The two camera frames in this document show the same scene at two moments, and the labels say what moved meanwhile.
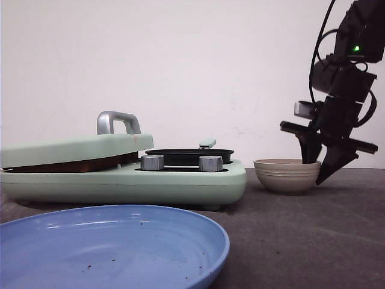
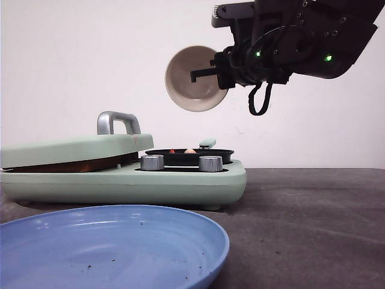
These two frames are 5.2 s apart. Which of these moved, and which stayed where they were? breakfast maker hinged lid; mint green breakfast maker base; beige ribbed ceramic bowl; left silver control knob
Moved: beige ribbed ceramic bowl
Stayed: breakfast maker hinged lid; left silver control knob; mint green breakfast maker base
